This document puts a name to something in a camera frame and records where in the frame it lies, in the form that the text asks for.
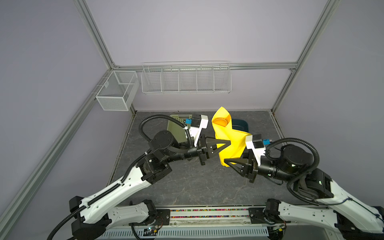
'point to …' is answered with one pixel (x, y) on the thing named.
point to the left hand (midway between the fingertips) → (229, 147)
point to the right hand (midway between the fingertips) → (225, 158)
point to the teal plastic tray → (240, 124)
